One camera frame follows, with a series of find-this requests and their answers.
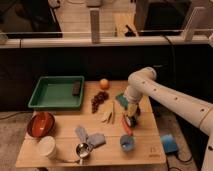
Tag black handled brush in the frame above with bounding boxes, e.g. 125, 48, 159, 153
125, 107, 141, 127

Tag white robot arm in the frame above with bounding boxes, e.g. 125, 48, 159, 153
124, 67, 213, 171

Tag green plastic tray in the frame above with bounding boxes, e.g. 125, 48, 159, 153
28, 76, 84, 110

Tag teal sponge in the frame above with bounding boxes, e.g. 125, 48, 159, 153
116, 93, 128, 110

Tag orange carrot toy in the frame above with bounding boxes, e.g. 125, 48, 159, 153
122, 115, 133, 136

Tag dark grape bunch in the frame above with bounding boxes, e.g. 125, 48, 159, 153
91, 91, 109, 113

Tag blue small cup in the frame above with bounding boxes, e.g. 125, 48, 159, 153
120, 135, 134, 152

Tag orange fruit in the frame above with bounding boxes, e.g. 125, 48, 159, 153
99, 79, 110, 90

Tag grey blue cloth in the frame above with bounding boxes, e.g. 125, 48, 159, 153
75, 126, 106, 148

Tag blue device on floor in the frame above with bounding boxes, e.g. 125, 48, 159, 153
161, 134, 179, 154

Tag black rectangular block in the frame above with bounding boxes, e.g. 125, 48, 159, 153
72, 81, 81, 96

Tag red brown bowl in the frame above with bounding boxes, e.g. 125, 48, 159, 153
27, 112, 55, 138

